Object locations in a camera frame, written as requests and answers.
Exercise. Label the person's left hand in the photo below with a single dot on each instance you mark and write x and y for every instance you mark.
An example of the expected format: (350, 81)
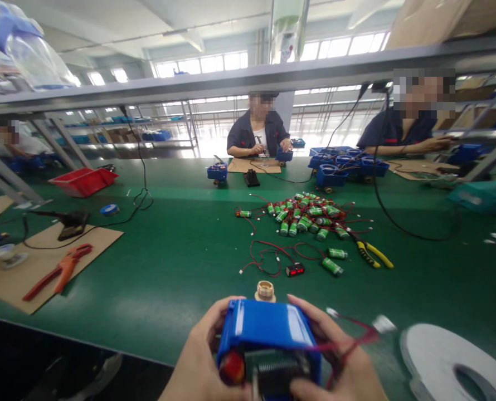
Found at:
(191, 359)

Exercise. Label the person's right hand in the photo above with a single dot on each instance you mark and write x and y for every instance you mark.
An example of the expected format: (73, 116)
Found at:
(356, 371)

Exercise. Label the person's right thumb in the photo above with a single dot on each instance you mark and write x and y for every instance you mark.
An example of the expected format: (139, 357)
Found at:
(308, 390)

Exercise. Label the person's left fingers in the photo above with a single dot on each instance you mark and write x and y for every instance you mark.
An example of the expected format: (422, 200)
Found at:
(225, 309)

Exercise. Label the person's right index finger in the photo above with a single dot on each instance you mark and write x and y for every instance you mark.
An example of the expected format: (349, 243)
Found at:
(304, 315)

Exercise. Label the person's left thumb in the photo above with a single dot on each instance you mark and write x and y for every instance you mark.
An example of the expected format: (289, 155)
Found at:
(235, 390)

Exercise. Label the small red digit display module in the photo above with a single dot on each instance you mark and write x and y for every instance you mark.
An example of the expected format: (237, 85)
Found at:
(295, 270)

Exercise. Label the yellow black pliers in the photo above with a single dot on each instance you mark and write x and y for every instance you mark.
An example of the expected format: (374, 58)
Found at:
(373, 252)

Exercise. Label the pile of green batteries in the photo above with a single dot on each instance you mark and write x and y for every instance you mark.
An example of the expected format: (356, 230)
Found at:
(310, 215)

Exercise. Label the white foam tape roll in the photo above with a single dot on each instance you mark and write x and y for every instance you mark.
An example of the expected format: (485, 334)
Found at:
(432, 355)

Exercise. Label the small black stand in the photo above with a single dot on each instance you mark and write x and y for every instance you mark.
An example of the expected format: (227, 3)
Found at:
(251, 179)

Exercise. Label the cardboard work mat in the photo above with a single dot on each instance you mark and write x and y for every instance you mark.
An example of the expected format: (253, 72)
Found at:
(248, 166)
(415, 169)

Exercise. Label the blue tape roll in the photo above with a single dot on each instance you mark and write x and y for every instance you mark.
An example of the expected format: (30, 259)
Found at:
(109, 209)

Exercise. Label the group of blue valve boxes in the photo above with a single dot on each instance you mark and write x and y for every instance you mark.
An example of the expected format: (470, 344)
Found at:
(335, 165)

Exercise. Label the orange pipe cutter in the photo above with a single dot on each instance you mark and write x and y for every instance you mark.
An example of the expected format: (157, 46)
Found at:
(66, 267)

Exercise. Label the black soldering iron stand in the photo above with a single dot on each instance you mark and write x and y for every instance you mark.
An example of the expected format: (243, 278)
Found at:
(73, 225)

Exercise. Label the red plastic bin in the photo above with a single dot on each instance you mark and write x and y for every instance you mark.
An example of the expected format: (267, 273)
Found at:
(83, 181)

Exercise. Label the metal shelving with blue bins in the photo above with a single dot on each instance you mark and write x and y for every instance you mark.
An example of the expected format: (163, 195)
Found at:
(147, 133)

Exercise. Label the large cardboard sheet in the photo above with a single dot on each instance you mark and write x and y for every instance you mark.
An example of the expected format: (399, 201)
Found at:
(30, 288)

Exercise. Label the teal plastic box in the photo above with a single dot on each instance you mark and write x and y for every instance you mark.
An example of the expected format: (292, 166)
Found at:
(482, 196)

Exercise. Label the grey metal overhead shelf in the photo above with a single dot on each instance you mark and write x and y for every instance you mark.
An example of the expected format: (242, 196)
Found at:
(248, 79)

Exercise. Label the clear plastic bag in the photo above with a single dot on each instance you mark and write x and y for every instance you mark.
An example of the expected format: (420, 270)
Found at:
(35, 54)

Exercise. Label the brown cardboard carton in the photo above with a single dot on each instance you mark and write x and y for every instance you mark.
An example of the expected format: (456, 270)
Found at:
(440, 21)

